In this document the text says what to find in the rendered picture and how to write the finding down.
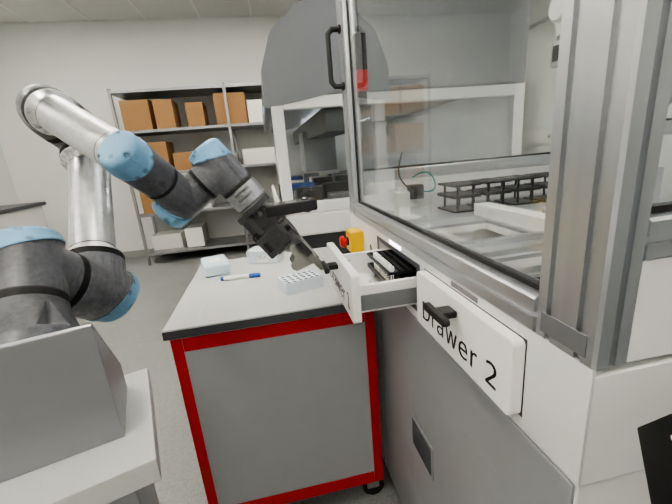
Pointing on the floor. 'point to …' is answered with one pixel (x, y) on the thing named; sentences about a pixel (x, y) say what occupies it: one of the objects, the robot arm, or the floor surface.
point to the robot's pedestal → (102, 463)
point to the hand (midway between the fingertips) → (319, 261)
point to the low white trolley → (277, 386)
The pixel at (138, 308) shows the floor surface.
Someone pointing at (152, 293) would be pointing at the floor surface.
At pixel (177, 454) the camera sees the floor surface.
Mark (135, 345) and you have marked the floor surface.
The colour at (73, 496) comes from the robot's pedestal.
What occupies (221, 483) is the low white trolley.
